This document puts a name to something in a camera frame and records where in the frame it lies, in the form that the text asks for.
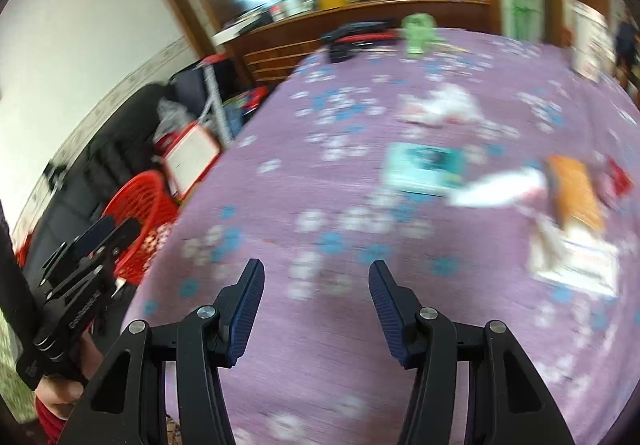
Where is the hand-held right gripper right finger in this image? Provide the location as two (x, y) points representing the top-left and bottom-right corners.
(368, 260), (576, 445)

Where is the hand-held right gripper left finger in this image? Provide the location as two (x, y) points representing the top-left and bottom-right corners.
(55, 258), (266, 445)

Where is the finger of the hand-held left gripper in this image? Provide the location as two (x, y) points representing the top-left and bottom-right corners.
(75, 218), (142, 276)
(42, 216), (117, 283)

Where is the red plastic basket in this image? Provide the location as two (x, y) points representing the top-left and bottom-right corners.
(102, 172), (181, 287)

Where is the teal box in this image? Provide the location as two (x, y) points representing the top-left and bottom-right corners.
(384, 142), (467, 196)

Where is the white wrapper with red mark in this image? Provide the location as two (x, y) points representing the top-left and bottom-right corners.
(447, 166), (548, 210)

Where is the white medicine box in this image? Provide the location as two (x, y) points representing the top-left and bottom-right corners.
(529, 220), (621, 298)

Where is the white tissue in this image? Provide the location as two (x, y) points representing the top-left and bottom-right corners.
(397, 84), (485, 126)

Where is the orange box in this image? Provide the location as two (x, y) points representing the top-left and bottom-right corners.
(545, 154), (607, 232)

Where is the small red packet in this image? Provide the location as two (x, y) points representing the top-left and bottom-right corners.
(602, 156), (635, 208)

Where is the person's left forearm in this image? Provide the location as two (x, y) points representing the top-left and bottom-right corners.
(32, 397), (76, 445)

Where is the person's left hand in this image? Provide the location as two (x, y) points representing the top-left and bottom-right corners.
(34, 325), (107, 421)

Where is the black leather sofa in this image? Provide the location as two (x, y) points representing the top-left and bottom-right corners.
(15, 84), (176, 276)

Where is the clear plastic bag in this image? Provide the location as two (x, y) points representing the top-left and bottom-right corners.
(155, 97), (194, 144)

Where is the white pole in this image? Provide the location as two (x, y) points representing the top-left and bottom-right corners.
(200, 62), (235, 148)

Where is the colourful fabric bag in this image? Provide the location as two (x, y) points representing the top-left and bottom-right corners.
(225, 86), (273, 123)

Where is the wooden sideboard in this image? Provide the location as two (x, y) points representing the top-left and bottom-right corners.
(212, 0), (493, 88)

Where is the red black pouch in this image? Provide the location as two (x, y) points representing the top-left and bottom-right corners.
(327, 42), (357, 64)

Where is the green cloth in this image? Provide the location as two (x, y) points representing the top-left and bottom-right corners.
(402, 14), (444, 57)

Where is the black hand tool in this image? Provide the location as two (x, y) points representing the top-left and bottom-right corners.
(322, 22), (402, 46)

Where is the white printed container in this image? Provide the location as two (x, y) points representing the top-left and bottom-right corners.
(570, 2), (609, 82)

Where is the white board with red frame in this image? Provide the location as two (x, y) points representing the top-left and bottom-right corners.
(162, 122), (222, 202)

